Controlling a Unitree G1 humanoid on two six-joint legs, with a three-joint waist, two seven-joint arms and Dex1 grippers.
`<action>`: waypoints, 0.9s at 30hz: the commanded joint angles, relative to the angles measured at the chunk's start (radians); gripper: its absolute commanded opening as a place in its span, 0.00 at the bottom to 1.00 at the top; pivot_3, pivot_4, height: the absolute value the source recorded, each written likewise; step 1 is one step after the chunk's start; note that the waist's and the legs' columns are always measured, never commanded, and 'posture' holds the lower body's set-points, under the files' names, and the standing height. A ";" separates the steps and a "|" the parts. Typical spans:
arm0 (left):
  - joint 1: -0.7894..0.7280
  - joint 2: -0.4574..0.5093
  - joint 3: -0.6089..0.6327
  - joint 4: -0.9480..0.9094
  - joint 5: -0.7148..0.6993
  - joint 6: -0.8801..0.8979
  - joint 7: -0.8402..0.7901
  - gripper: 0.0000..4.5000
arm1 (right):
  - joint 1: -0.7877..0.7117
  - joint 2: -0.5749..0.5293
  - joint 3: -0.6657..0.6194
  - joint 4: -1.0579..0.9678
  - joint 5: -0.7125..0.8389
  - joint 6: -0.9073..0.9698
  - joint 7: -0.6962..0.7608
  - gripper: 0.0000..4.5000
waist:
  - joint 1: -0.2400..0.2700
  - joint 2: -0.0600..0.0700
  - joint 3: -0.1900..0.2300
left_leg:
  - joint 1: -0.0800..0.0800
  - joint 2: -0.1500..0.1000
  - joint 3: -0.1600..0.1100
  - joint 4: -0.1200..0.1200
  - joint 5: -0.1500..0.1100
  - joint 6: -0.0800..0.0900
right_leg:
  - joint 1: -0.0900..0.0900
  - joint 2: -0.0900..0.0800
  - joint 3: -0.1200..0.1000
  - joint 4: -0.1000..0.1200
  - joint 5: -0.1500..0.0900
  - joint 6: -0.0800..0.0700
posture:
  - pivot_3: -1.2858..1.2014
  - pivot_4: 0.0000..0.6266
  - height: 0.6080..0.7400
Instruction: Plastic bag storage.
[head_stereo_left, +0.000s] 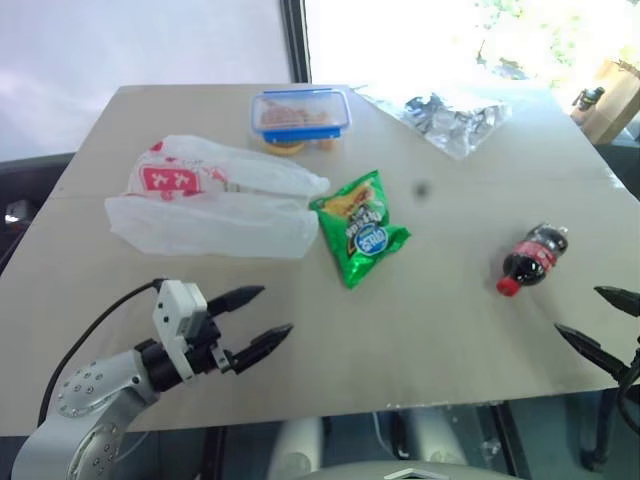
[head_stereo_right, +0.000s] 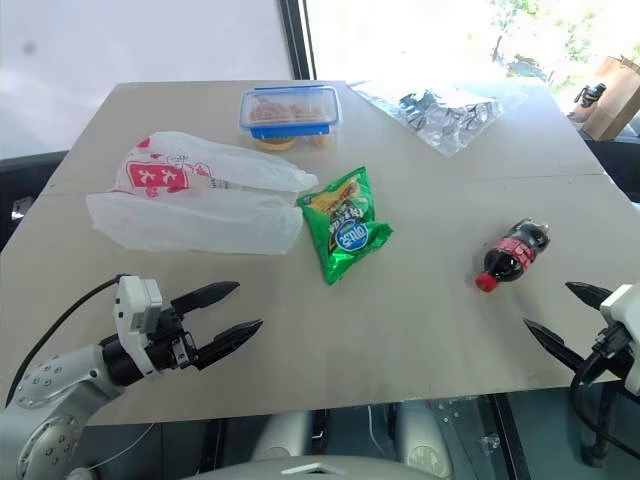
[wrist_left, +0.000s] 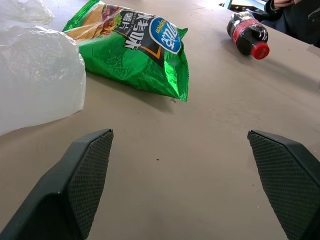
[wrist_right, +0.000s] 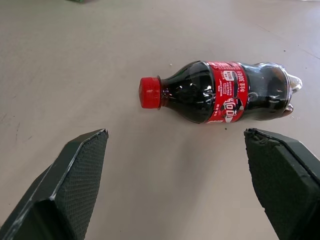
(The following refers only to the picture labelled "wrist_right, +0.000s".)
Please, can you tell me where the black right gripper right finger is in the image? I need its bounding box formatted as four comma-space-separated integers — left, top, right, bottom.
243, 128, 320, 240

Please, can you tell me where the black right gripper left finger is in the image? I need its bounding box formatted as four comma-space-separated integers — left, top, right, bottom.
0, 128, 109, 240

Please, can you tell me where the cola bottle with red label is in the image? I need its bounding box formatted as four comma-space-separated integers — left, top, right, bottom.
138, 60, 304, 125

